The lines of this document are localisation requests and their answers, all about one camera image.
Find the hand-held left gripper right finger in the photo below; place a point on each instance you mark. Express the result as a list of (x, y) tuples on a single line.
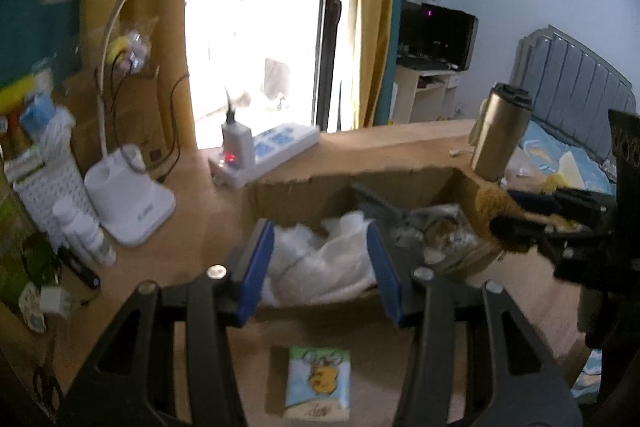
[(382, 272)]

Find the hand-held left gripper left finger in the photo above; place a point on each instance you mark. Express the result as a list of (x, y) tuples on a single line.
[(255, 272)]

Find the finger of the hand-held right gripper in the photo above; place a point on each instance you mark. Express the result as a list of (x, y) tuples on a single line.
[(525, 232), (550, 202)]

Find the white bubble wrap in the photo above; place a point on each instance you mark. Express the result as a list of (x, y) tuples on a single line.
[(345, 257)]

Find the clear bubble wrap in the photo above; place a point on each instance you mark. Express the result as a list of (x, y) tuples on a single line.
[(295, 247)]

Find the clear plastic packet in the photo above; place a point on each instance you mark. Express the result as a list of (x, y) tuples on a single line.
[(445, 237)]

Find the brown cardboard box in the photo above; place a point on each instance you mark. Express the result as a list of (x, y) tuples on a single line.
[(295, 197)]

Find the cartoon print tissue pack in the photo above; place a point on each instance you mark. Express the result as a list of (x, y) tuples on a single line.
[(317, 382)]

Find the blue printed bed sheet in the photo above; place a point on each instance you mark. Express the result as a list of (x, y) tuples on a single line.
[(550, 157)]

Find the steel tumbler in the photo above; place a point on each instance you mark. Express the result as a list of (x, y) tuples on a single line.
[(500, 132)]

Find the white power strip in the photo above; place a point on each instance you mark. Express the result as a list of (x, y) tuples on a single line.
[(270, 152)]

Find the grey padded headboard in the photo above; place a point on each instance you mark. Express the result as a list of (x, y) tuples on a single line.
[(575, 82)]

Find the white charger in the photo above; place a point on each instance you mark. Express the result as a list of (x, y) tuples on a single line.
[(237, 142)]

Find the white desk lamp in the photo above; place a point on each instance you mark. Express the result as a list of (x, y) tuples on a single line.
[(125, 202)]

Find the white pill bottle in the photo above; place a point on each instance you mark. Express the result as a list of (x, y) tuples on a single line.
[(102, 244), (75, 227)]

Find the light wooden tv stand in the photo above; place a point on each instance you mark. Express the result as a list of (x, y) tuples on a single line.
[(425, 92)]

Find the black flashlight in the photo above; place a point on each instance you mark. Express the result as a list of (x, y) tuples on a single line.
[(80, 267)]

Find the large cardboard carton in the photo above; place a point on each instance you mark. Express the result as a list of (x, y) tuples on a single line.
[(135, 117)]

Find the white plug adapter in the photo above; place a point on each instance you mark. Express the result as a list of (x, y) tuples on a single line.
[(55, 302)]

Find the black monitor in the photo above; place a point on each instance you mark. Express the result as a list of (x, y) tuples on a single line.
[(440, 32)]

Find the white plastic basket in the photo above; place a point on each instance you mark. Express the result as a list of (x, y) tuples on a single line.
[(50, 177)]

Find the black scissors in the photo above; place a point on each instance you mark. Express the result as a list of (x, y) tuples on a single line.
[(47, 387)]

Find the plastic bag of small toys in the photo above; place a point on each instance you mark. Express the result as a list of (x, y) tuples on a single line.
[(132, 47)]

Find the yellow curtain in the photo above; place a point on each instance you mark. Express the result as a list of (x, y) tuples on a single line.
[(372, 7), (150, 32)]

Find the blue packet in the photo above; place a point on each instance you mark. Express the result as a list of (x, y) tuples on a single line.
[(40, 112)]

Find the black door frame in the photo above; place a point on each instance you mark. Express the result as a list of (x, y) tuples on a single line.
[(330, 17)]

